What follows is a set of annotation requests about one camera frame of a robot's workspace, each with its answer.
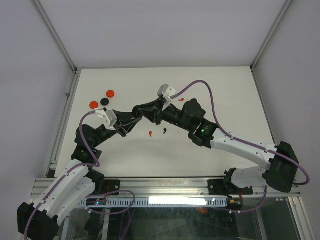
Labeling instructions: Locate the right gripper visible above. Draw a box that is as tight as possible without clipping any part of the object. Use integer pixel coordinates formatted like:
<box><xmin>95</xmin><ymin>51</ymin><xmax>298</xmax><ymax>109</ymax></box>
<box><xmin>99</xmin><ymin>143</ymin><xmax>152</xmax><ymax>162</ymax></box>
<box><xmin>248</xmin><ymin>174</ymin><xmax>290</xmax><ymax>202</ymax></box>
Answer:
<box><xmin>137</xmin><ymin>97</ymin><xmax>193</xmax><ymax>133</ymax></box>

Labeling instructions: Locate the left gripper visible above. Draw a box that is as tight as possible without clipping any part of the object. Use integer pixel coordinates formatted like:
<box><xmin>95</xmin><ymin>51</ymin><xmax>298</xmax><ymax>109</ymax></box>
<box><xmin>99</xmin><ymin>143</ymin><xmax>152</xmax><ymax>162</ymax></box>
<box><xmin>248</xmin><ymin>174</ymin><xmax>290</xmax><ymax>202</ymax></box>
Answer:
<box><xmin>91</xmin><ymin>110</ymin><xmax>142</xmax><ymax>148</ymax></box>

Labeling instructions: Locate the black case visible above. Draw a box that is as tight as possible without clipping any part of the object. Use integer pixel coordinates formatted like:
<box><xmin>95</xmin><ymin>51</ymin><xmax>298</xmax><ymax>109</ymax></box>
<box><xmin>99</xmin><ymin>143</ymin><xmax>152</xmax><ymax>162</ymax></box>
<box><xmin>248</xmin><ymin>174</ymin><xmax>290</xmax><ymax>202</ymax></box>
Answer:
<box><xmin>100</xmin><ymin>98</ymin><xmax>110</xmax><ymax>106</ymax></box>
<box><xmin>132</xmin><ymin>105</ymin><xmax>146</xmax><ymax>118</ymax></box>

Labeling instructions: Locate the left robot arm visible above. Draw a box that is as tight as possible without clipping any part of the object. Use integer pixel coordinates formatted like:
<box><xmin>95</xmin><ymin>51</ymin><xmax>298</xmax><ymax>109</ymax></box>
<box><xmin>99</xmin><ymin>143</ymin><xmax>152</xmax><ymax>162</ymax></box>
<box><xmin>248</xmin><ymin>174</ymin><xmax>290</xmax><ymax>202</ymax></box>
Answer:
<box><xmin>17</xmin><ymin>108</ymin><xmax>142</xmax><ymax>240</ymax></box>

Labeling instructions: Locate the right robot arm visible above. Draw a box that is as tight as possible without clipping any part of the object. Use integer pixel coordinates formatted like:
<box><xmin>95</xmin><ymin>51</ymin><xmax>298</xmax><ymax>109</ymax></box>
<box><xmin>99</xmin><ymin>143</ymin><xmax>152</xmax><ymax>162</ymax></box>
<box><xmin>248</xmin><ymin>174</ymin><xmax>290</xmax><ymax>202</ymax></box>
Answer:
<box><xmin>132</xmin><ymin>98</ymin><xmax>299</xmax><ymax>194</ymax></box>

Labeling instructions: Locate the red case upper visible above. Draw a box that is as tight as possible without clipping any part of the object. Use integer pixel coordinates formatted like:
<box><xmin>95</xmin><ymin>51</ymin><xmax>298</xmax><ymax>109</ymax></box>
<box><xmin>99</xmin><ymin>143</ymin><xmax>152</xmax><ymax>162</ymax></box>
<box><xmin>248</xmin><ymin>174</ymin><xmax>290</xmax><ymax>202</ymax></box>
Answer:
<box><xmin>106</xmin><ymin>89</ymin><xmax>115</xmax><ymax>98</ymax></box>

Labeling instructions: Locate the red case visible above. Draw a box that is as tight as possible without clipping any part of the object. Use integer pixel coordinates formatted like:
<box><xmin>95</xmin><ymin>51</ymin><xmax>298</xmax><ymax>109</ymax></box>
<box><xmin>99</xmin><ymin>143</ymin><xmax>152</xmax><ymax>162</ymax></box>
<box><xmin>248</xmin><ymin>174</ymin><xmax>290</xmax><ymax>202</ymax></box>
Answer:
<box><xmin>89</xmin><ymin>101</ymin><xmax>99</xmax><ymax>110</ymax></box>
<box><xmin>106</xmin><ymin>89</ymin><xmax>115</xmax><ymax>98</ymax></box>

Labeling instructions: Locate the red case lower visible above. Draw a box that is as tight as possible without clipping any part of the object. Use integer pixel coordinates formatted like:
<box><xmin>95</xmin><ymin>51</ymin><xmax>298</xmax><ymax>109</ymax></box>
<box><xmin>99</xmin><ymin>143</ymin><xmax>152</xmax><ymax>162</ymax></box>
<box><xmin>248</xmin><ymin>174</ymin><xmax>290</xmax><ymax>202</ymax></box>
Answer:
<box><xmin>89</xmin><ymin>101</ymin><xmax>99</xmax><ymax>110</ymax></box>

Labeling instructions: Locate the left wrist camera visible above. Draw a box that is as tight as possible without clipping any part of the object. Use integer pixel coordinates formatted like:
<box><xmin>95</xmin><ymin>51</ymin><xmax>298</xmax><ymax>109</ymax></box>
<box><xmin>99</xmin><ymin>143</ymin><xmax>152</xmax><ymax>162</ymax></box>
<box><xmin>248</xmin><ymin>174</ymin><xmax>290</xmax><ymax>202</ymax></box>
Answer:
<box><xmin>94</xmin><ymin>108</ymin><xmax>118</xmax><ymax>131</ymax></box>

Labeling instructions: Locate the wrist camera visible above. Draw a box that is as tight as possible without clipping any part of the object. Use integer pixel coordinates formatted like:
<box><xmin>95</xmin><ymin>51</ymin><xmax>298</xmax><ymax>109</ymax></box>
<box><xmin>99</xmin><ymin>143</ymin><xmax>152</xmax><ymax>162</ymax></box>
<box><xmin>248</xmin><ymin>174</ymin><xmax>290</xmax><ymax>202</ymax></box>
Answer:
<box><xmin>94</xmin><ymin>108</ymin><xmax>118</xmax><ymax>131</ymax></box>
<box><xmin>157</xmin><ymin>84</ymin><xmax>177</xmax><ymax>104</ymax></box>

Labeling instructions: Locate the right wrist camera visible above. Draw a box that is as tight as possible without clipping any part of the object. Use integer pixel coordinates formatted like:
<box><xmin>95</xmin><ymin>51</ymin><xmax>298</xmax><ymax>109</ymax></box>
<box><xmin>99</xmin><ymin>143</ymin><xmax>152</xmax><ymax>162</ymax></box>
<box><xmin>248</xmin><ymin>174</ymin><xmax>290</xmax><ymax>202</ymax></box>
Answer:
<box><xmin>157</xmin><ymin>84</ymin><xmax>177</xmax><ymax>104</ymax></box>

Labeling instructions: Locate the aluminium mounting rail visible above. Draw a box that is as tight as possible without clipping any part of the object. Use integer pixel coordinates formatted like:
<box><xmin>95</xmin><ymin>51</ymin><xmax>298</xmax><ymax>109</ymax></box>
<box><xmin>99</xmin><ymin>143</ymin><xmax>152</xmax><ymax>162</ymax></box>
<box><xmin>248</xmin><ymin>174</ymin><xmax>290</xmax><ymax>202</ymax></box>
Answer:
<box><xmin>32</xmin><ymin>176</ymin><xmax>300</xmax><ymax>198</ymax></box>

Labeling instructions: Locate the slotted cable duct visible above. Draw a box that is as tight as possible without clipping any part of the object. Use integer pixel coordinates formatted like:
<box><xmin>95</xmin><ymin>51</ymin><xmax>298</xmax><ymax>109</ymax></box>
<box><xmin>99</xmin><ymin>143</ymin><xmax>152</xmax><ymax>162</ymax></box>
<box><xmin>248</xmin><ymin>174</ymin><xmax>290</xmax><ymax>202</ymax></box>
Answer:
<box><xmin>76</xmin><ymin>196</ymin><xmax>227</xmax><ymax>209</ymax></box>

